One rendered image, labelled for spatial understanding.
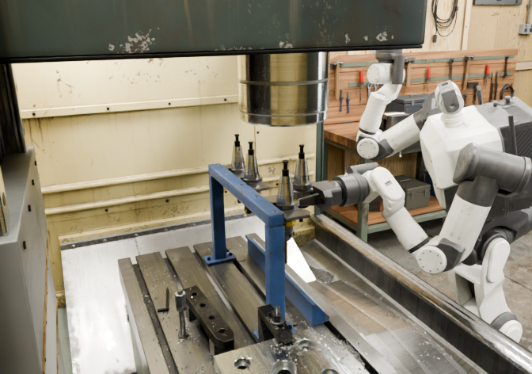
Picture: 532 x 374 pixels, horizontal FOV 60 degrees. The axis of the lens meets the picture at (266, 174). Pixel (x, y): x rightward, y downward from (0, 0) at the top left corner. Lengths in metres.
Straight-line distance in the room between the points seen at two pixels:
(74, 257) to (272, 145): 0.89
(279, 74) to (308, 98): 0.06
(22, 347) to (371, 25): 0.64
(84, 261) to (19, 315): 1.28
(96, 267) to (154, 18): 1.32
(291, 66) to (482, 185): 0.67
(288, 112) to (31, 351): 0.48
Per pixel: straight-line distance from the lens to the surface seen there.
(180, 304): 1.17
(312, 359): 1.01
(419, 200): 3.91
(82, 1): 0.63
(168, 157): 1.85
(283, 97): 0.76
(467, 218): 1.29
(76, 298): 1.77
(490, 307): 1.79
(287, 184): 1.10
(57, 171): 1.82
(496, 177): 1.26
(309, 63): 0.77
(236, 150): 1.39
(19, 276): 0.57
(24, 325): 0.60
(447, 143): 1.37
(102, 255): 1.87
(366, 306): 1.67
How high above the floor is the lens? 1.62
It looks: 17 degrees down
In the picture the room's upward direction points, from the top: 1 degrees counter-clockwise
